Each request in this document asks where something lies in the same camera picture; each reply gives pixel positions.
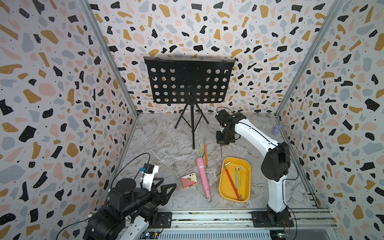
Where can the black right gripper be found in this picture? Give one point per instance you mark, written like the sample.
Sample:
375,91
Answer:
221,143

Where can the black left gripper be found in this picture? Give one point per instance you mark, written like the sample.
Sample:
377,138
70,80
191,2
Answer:
163,197

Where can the orange hex key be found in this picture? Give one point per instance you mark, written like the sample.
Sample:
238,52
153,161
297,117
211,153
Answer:
205,152

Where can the blue hex key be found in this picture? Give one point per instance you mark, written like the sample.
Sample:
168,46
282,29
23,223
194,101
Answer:
236,178

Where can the yellow hex key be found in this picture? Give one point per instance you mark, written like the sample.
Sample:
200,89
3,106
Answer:
239,181

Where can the red hex key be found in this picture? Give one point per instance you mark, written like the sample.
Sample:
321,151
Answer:
231,181

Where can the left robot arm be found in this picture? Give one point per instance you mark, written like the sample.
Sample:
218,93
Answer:
130,209

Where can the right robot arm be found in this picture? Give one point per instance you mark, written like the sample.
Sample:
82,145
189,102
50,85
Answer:
276,163

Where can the red playing card box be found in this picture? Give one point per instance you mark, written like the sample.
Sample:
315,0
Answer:
189,180

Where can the yellow plastic storage tray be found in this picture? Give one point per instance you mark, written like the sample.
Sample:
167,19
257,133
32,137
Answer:
225,188

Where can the small purple rabbit figurine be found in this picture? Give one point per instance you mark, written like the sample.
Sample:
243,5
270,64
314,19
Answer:
276,130

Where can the black perforated music stand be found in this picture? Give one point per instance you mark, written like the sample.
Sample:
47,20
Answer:
190,82

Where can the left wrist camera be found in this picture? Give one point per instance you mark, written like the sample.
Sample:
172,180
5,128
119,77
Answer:
149,172

